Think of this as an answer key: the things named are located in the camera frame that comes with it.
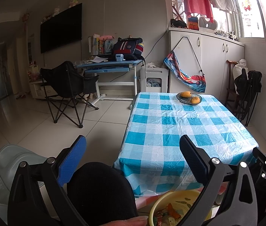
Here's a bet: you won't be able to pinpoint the white television stand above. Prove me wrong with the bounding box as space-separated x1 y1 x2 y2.
29 79 60 100

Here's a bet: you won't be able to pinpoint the printed bag with black strap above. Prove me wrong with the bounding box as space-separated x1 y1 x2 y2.
163 36 206 93

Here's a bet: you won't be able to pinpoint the blue study desk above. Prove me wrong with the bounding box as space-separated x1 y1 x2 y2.
77 60 143 105

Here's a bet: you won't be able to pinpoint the grey hanging garment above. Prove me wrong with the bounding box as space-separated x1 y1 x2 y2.
209 0 238 12

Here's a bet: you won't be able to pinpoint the black wall cable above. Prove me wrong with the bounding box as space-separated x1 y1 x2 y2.
145 32 166 59

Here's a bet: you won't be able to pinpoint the black folding camping chair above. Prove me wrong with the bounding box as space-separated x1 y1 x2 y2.
40 61 100 129

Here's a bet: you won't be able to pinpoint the glass plate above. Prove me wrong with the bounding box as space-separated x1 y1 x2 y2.
176 92 203 105

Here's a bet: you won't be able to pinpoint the dark striped backpack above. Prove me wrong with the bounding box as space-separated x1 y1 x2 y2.
111 37 145 61

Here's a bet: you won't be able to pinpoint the papers on desk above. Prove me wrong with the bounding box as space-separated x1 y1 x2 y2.
89 56 110 64

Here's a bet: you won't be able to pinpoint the black television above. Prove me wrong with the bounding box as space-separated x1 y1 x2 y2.
40 3 83 54

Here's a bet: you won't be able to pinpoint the yellow plastic basin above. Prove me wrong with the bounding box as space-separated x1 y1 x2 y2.
149 189 213 226

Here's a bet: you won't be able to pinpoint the person's left hand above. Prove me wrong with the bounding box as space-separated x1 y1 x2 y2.
109 215 149 226

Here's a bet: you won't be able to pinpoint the row of books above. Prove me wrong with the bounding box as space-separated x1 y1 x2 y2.
88 34 106 56

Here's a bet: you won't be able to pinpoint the red hanging garment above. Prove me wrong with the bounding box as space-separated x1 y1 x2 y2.
183 0 214 22

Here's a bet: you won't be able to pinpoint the black shoes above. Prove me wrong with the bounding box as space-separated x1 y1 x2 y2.
170 19 187 29

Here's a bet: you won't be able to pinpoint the wooden chair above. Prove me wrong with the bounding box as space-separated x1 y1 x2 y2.
225 60 242 116

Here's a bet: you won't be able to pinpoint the blue checkered tablecloth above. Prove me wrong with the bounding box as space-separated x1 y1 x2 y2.
112 92 260 197

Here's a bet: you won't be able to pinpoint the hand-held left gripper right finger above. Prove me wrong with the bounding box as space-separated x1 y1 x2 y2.
179 135 258 226

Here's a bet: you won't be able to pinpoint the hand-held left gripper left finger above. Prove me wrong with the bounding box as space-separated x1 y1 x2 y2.
7 135 89 226

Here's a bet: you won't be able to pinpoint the grey seat cushion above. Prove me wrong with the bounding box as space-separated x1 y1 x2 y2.
198 16 218 31

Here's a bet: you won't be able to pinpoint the white storage cabinet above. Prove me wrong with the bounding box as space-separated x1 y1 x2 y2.
168 27 246 104

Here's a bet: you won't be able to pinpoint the small white shoes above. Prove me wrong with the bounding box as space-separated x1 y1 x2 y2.
214 29 238 40

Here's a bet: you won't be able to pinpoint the red wall ornament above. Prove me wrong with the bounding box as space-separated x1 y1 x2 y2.
22 13 30 32

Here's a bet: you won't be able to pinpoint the long carrot piece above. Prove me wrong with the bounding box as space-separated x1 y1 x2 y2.
166 204 181 219

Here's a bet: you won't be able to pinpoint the orange picture box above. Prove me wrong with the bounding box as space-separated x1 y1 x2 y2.
187 16 199 31

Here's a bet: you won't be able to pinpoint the white sack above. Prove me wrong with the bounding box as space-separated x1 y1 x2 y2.
232 59 247 86

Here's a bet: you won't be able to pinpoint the pink toy box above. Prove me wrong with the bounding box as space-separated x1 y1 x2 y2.
28 61 40 82

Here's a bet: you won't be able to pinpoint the pale blue sofa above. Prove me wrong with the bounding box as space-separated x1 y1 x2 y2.
0 135 53 226

